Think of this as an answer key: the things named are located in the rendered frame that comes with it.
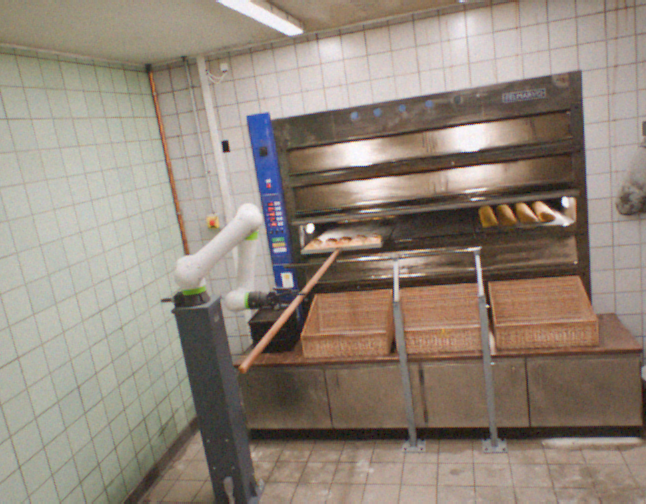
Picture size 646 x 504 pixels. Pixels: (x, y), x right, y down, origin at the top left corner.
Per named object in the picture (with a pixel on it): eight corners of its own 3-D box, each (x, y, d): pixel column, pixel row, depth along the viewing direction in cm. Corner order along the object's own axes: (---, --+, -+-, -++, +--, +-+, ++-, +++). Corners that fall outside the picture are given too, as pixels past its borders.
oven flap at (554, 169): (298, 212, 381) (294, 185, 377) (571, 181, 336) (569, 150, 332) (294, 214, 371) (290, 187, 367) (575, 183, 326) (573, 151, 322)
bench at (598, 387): (273, 402, 417) (260, 332, 405) (616, 394, 356) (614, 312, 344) (247, 444, 364) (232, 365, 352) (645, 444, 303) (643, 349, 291)
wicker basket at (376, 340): (320, 329, 391) (314, 293, 385) (398, 325, 377) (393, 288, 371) (302, 358, 345) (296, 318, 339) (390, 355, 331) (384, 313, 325)
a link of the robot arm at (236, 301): (222, 315, 271) (219, 294, 270) (232, 309, 283) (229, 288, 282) (248, 313, 268) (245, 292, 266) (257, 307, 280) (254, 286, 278)
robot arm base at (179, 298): (158, 310, 279) (155, 299, 278) (170, 300, 293) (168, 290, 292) (204, 305, 274) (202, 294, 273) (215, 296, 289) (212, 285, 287)
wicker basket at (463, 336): (402, 325, 376) (398, 287, 370) (486, 320, 362) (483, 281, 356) (396, 355, 330) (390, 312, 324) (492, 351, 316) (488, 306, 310)
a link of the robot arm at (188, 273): (167, 278, 255) (250, 202, 255) (170, 270, 271) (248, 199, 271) (186, 297, 258) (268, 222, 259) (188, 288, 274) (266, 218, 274)
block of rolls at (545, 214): (478, 212, 421) (477, 205, 420) (543, 205, 409) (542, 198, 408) (482, 228, 364) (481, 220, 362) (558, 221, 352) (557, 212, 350)
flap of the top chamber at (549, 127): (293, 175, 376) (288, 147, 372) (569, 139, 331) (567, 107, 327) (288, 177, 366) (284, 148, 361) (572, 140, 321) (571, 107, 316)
